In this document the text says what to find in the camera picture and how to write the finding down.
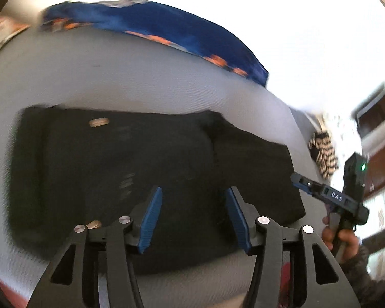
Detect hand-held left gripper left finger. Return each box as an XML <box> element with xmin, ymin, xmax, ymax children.
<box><xmin>29</xmin><ymin>186</ymin><xmax>163</xmax><ymax>308</ymax></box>

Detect white printed cloth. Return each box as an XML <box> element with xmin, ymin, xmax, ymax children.
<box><xmin>317</xmin><ymin>112</ymin><xmax>361</xmax><ymax>164</ymax></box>

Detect blue floral blanket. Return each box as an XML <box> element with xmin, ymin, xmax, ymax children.
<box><xmin>38</xmin><ymin>0</ymin><xmax>270</xmax><ymax>88</ymax></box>

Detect person's right forearm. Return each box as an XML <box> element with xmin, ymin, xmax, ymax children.
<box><xmin>339</xmin><ymin>245</ymin><xmax>385</xmax><ymax>308</ymax></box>

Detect brown wooden cabinet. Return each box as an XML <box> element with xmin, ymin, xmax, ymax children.
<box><xmin>361</xmin><ymin>128</ymin><xmax>385</xmax><ymax>201</ymax></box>

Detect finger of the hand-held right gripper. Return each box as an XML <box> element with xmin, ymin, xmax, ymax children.
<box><xmin>290</xmin><ymin>172</ymin><xmax>325</xmax><ymax>200</ymax></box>

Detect black and beige striped cloth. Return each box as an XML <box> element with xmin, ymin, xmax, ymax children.
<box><xmin>308</xmin><ymin>131</ymin><xmax>338</xmax><ymax>178</ymax></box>

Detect black pants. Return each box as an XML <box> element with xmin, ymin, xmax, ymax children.
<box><xmin>8</xmin><ymin>105</ymin><xmax>306</xmax><ymax>275</ymax></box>

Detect floral white pillow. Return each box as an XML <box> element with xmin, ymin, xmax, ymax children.
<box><xmin>0</xmin><ymin>16</ymin><xmax>31</xmax><ymax>65</ymax></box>

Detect grey mesh mattress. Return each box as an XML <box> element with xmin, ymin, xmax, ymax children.
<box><xmin>0</xmin><ymin>27</ymin><xmax>329</xmax><ymax>308</ymax></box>

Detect person's right hand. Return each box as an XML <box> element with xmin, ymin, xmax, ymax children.
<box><xmin>322</xmin><ymin>216</ymin><xmax>360</xmax><ymax>264</ymax></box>

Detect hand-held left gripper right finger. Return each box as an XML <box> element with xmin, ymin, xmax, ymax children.
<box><xmin>225</xmin><ymin>186</ymin><xmax>361</xmax><ymax>308</ymax></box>

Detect dark framed screen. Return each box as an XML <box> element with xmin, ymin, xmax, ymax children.
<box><xmin>354</xmin><ymin>84</ymin><xmax>385</xmax><ymax>139</ymax></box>

